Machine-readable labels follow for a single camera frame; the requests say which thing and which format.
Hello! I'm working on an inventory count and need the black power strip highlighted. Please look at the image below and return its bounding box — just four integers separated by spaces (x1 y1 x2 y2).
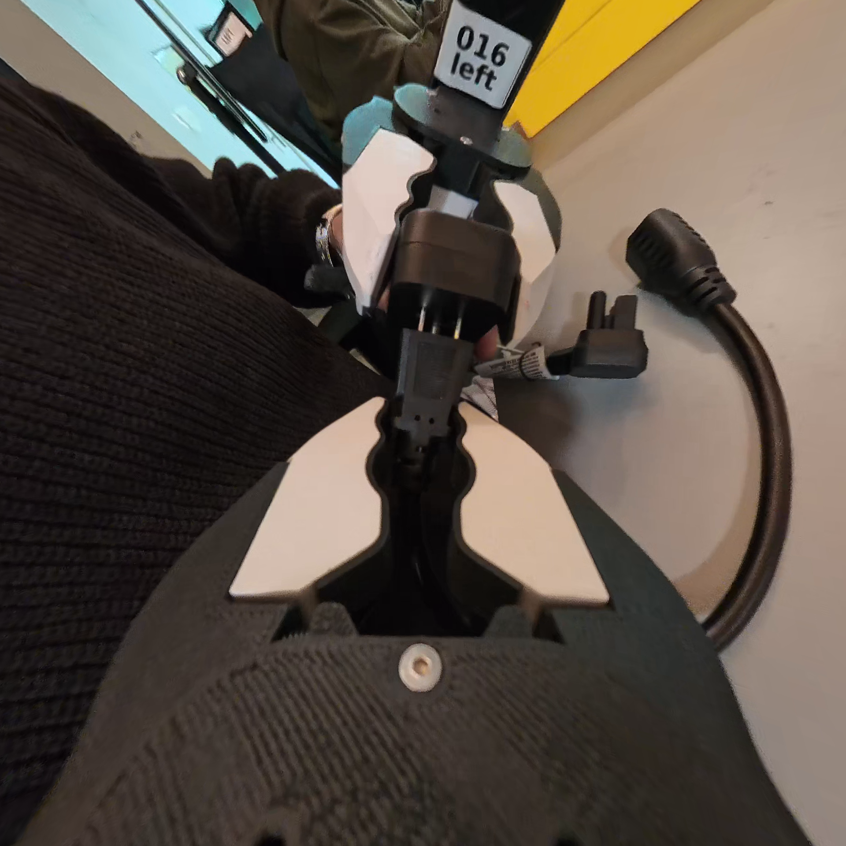
386 208 526 345

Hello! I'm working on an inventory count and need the black extension cord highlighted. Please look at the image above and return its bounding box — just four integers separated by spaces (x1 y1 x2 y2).
390 208 794 652

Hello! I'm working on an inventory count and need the framed marker sign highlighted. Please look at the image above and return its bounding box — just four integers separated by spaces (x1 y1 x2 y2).
205 10 252 57

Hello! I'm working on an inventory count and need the person's left hand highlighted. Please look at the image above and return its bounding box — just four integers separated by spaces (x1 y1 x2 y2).
329 205 500 361

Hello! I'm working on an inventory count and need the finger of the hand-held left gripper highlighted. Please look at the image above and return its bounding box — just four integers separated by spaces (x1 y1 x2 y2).
340 129 435 315
492 180 559 345

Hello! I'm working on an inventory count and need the person's leg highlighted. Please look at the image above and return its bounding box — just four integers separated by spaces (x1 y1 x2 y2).
459 373 500 420

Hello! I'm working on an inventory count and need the person's left forearm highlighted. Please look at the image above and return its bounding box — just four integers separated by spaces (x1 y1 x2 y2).
132 152 341 308

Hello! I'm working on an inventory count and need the yellow plastic bin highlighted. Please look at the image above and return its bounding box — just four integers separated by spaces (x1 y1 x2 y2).
505 0 701 136

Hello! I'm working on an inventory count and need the silver wristwatch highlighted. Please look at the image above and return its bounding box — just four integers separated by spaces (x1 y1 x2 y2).
314 205 345 268

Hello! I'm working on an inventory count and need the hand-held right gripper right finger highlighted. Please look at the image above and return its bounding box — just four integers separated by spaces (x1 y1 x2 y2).
453 400 612 608

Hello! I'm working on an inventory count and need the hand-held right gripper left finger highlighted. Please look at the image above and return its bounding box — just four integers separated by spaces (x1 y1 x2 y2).
229 397 392 601

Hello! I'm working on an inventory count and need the white cord warning label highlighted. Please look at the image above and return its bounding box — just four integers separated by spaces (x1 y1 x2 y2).
476 344 559 383

